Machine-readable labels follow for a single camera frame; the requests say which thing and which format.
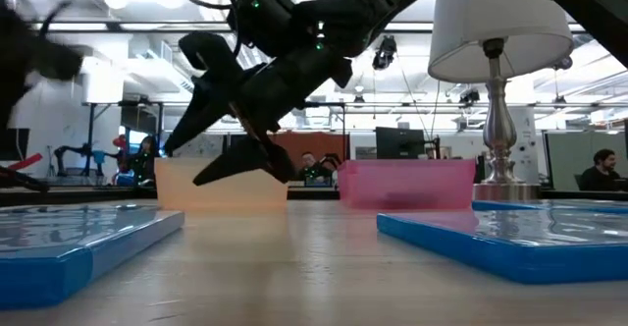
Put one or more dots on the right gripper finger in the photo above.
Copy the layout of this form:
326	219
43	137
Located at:
245	161
211	100

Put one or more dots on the blue plastic case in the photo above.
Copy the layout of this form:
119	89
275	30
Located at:
59	247
564	206
515	247

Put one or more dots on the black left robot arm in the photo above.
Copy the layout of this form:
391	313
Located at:
10	70

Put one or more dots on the background black robot arm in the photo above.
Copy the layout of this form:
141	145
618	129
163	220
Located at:
73	151

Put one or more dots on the translucent orange plastic bin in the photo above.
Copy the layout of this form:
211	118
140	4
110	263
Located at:
221	193

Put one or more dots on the person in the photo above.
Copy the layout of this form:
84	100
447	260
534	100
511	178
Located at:
309	166
601	174
144	161

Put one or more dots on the brown partition panel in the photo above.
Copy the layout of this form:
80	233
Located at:
314	144

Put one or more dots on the red balloon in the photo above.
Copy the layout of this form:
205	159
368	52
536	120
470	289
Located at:
120	141

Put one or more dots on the black computer monitor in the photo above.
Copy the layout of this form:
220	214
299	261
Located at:
400	143

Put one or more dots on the translucent pink plastic bin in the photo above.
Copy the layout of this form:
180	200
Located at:
407	179

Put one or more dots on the white-shade silver table lamp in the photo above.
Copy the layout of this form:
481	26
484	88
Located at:
490	12

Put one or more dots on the grey partition screen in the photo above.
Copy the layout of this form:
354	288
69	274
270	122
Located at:
564	159

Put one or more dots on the black background rig frame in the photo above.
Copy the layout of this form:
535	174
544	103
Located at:
338	107

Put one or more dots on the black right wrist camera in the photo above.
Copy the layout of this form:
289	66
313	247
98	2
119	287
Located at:
262	16

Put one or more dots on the black wall screen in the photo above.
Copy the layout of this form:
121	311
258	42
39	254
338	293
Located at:
14	144

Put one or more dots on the black hanging ceiling camera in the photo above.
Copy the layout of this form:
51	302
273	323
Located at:
469	97
384	53

